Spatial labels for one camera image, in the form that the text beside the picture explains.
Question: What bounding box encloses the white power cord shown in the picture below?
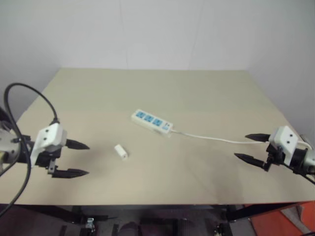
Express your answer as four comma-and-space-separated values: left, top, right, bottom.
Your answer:
170, 129, 311, 150

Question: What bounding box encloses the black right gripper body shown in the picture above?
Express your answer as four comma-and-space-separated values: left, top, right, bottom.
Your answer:
262, 143, 286, 172

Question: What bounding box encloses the white plug adapter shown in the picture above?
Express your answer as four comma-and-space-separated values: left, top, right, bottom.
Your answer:
114, 144, 129, 162

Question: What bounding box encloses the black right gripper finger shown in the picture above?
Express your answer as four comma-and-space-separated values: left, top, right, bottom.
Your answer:
234, 152, 266, 169
245, 133, 271, 143

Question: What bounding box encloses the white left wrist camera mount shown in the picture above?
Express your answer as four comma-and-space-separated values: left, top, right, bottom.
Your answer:
30, 123, 68, 169

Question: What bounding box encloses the orange floor mat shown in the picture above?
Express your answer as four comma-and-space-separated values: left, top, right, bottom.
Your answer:
242, 201, 315, 236

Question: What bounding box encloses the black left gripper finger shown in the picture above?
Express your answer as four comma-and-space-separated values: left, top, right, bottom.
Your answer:
51, 167, 90, 179
65, 139, 90, 151

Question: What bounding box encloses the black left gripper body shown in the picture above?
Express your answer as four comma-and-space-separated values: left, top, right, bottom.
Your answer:
35, 145, 62, 177

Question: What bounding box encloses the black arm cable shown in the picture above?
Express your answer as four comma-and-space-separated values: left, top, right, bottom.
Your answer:
0, 83, 61, 213
294, 169, 315, 185

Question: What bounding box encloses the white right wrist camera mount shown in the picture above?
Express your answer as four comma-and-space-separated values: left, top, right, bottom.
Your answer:
268, 125, 300, 166

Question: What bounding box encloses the dark rounded shape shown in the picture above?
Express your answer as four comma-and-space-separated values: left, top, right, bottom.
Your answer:
117, 221, 141, 236

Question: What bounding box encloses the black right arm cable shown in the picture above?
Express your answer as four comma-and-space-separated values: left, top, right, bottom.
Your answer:
294, 169, 315, 185

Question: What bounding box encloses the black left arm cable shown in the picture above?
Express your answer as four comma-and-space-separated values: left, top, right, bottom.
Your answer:
0, 83, 61, 213

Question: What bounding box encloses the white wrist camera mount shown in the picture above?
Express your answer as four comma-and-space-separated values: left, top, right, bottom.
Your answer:
268, 125, 300, 166
30, 123, 68, 169

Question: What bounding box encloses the white power strip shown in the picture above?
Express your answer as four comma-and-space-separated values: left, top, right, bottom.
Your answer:
130, 109, 173, 139

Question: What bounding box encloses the black table frame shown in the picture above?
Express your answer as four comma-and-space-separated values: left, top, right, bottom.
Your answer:
0, 198, 311, 236

